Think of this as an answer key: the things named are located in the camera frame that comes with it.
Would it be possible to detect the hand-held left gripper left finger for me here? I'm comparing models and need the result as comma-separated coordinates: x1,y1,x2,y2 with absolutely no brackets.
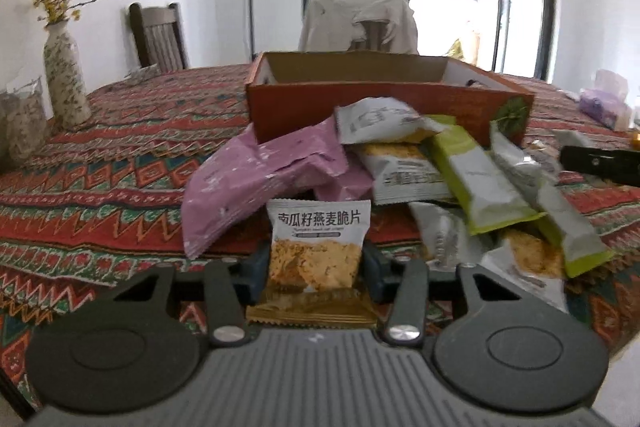
112,247,271,349

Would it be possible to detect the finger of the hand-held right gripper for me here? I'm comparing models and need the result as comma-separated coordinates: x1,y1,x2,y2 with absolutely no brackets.
559,146,640,186

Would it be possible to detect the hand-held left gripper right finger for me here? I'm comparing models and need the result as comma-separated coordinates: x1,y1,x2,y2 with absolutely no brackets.
362,247,521,349

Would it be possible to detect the white oat crisp packet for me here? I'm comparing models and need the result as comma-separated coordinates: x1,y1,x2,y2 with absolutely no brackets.
266,198,372,295
357,142,457,206
479,229,571,314

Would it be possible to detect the gold foil snack packet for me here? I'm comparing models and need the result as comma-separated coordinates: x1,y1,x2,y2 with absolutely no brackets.
245,291,379,329

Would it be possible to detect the green white snack packet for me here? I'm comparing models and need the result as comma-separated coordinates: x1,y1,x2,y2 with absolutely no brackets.
489,122,616,279
429,127,549,236

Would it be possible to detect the grey white snack packet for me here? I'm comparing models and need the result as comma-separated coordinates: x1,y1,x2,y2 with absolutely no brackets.
409,202,497,266
334,97,453,146

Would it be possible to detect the large pink snack packet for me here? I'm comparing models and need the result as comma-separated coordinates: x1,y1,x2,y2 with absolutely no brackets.
181,114,351,260

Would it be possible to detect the small pink snack packet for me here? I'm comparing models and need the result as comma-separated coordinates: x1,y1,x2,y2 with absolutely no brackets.
312,154,376,204

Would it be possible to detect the orange cardboard box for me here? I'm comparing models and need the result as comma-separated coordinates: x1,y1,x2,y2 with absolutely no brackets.
245,52,536,148

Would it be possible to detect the purple tissue pack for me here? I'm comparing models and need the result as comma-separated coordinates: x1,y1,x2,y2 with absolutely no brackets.
579,69,633,132

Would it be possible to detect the grey crumpled cloth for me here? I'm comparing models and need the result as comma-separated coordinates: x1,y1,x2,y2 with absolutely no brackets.
124,64,162,81

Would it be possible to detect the dark wooden chair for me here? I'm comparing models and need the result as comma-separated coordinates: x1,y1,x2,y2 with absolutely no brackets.
129,2,190,72
350,22,397,54

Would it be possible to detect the beige jacket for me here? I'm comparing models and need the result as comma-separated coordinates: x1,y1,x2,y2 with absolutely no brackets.
298,0,420,56

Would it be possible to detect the floral ceramic vase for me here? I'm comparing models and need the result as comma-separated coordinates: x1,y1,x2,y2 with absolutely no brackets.
44,21,92,128

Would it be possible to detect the glass jar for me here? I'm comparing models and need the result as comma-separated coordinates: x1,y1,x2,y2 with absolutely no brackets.
0,77,52,168

